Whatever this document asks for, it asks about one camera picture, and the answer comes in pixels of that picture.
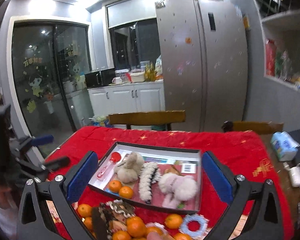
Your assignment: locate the beige fluffy hair claw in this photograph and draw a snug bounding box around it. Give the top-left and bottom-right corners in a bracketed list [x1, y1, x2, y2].
[114, 152, 145, 184]

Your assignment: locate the black microwave oven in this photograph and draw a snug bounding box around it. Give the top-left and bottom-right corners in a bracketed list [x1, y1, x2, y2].
[85, 68, 116, 88]

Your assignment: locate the white charger adapter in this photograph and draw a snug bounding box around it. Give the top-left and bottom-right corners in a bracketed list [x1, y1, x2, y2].
[283, 162, 300, 187]

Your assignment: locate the red blanket with bears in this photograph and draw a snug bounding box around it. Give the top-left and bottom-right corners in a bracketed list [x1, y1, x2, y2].
[46, 126, 294, 239]

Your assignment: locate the glass sliding door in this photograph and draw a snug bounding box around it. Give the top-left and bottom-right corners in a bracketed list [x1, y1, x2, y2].
[11, 22, 91, 142]

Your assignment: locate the gold foil wrapped candy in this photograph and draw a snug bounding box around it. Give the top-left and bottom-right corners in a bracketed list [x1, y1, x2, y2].
[164, 165, 183, 176]

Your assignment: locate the red clear plastic toy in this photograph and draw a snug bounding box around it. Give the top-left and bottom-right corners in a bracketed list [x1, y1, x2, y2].
[97, 152, 121, 181]

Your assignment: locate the black shallow box tray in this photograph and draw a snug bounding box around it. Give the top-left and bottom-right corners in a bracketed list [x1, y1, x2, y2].
[89, 142, 202, 214]

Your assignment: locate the blue tissue pack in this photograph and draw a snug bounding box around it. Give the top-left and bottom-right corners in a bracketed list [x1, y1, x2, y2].
[270, 131, 300, 162]

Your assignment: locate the silver double door refrigerator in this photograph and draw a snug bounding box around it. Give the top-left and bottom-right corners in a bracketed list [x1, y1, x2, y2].
[155, 0, 248, 132]

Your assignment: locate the brown white frilly scrunchie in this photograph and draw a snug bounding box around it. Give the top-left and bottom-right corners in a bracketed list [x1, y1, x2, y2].
[98, 199, 135, 235]

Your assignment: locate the large orange mandarin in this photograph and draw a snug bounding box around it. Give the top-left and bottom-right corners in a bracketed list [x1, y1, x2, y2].
[119, 186, 134, 199]

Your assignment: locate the white wall shelf unit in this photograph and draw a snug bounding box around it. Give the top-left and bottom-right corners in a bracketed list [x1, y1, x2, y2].
[255, 0, 300, 92]

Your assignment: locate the white pink fluffy hair claw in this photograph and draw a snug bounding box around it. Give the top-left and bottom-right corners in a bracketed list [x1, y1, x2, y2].
[158, 173, 198, 209]

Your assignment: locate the mandarin orange left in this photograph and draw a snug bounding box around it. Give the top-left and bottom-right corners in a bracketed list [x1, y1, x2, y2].
[77, 204, 93, 218]

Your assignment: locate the blue white scrunchie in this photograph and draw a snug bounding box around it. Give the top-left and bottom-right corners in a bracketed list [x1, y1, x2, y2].
[179, 214, 209, 239]

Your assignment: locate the black white fuzzy hair clip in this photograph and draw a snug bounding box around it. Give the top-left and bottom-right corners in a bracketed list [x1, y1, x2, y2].
[139, 162, 161, 204]

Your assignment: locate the white kitchen cabinet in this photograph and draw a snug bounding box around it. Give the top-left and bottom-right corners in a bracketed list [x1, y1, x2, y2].
[88, 80, 165, 116]

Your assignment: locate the wooden chair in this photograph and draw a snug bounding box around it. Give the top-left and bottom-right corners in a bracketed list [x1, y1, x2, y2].
[108, 110, 186, 131]
[222, 121, 284, 135]

